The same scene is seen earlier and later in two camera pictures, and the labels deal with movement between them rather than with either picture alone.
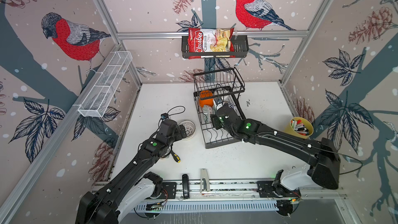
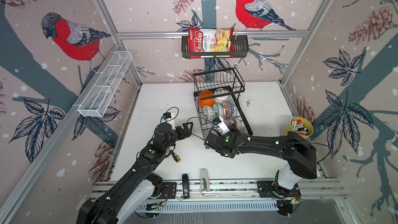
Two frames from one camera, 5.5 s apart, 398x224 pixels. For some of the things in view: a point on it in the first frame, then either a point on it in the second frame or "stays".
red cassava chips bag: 210,40 stays
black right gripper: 214,122 -> 233,134
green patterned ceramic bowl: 208,110 stays
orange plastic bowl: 204,94 stays
